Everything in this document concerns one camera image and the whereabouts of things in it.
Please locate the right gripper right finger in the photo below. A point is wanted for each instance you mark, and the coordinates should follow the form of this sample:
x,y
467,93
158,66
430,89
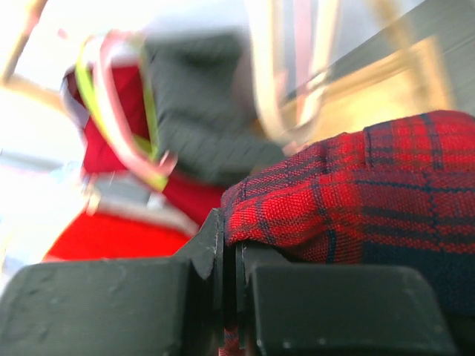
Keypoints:
x,y
264,297

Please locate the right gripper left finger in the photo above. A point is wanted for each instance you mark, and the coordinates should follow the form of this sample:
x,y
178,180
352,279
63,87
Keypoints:
x,y
203,316

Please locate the dark red skirt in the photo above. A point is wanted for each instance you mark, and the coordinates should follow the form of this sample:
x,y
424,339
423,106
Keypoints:
x,y
194,199

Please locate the grey dotted garment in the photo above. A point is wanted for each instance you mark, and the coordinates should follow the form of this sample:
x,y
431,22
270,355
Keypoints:
x,y
198,118

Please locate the red plaid garment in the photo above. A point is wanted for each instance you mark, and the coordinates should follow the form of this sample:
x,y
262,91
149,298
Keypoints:
x,y
399,192

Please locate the pink hanger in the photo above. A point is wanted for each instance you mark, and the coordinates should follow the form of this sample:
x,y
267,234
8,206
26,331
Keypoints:
x,y
119,97

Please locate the beige wooden hanger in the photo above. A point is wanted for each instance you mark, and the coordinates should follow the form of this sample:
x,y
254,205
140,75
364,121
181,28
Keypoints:
x,y
267,54

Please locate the green hanger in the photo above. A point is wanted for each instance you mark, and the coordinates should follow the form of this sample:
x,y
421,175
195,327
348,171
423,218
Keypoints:
x,y
100,96

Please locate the metal clothes rack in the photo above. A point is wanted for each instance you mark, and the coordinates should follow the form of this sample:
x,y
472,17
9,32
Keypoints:
x,y
122,195

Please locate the bright red hung garment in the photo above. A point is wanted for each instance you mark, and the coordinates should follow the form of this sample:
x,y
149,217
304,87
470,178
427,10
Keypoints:
x,y
102,236

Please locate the wooden clothes rack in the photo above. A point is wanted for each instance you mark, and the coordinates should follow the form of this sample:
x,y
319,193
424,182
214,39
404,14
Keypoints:
x,y
405,83

